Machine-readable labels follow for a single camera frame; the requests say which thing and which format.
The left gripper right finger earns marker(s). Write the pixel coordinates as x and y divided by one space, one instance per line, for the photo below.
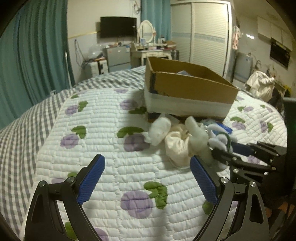
250 220

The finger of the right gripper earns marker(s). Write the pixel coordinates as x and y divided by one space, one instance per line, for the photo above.
230 159
258 149

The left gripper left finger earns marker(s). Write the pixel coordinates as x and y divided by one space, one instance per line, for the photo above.
44 221

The white green soft toy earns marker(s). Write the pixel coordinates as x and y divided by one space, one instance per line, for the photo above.
203 141

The white plastic bundle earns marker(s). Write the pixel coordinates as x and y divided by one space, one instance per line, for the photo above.
158 130

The cream cloth item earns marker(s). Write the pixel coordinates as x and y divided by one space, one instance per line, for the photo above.
178 147

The white clothes pile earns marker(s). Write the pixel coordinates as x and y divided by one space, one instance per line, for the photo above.
261 85

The white washing machine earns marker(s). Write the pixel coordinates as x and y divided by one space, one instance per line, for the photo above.
243 67

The grey checkered bed sheet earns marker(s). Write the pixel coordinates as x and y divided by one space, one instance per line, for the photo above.
23 137

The brown cardboard box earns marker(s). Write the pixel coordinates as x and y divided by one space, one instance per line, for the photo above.
184 89

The black range hood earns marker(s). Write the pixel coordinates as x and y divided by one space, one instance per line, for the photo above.
279 53

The floral quilted white blanket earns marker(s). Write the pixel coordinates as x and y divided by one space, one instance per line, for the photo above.
141 194

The white kitchen cabinets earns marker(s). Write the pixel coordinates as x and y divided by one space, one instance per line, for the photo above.
269 31

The white sliding wardrobe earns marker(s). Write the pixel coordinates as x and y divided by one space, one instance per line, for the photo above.
202 32

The white dressing table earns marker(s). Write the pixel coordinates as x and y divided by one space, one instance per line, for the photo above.
138 57

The grey mini fridge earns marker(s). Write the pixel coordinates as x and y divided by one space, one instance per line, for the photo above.
118 58

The oval vanity mirror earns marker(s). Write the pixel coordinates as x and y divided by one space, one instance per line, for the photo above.
146 32

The white suitcase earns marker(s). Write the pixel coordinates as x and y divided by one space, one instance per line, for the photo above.
95 68

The teal left curtain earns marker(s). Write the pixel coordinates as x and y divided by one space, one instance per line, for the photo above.
35 57

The teal curtain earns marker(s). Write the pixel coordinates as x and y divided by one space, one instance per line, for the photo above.
35 57
158 12

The teal right curtain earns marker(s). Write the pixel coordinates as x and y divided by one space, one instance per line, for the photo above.
158 12

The black wall television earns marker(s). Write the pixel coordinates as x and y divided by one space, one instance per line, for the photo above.
118 26

